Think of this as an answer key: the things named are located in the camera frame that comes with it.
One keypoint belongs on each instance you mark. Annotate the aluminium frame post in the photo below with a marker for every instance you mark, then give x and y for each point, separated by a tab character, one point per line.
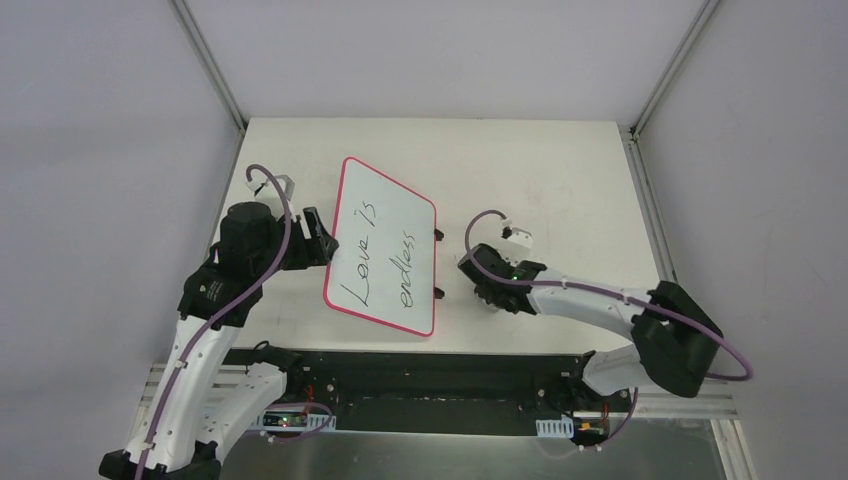
680	55
206	58

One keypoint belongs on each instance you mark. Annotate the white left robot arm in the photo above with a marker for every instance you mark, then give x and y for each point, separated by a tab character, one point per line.
179	437

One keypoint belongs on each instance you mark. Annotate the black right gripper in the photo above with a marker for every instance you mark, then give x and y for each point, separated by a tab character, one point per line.
483	273

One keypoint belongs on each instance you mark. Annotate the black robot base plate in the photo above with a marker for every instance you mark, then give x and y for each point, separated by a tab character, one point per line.
461	394

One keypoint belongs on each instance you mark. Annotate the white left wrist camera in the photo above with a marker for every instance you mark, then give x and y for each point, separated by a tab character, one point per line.
276	194

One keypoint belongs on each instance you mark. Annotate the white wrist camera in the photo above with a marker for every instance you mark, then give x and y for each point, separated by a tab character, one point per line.
276	194
517	241

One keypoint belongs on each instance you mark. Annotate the right controller board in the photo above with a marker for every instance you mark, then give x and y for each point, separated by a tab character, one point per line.
584	429

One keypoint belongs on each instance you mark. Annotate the pink-framed whiteboard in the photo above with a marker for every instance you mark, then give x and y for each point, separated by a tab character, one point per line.
384	269

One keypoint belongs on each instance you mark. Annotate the aluminium frame post left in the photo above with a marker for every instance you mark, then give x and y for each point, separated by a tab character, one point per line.
206	58

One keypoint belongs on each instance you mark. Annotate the aluminium frame post right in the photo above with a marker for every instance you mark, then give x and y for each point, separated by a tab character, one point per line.
680	55

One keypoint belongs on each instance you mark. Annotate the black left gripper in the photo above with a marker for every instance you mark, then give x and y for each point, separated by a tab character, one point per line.
309	240

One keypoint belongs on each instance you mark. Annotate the left controller board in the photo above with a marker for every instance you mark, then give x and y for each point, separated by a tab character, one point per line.
292	422

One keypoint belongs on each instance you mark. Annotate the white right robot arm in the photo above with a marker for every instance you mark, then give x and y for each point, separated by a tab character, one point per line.
671	341

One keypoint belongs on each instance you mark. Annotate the controller board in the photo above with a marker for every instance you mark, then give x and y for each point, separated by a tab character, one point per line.
584	429
292	422

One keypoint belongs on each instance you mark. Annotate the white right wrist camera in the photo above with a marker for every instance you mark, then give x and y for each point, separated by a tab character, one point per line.
517	241

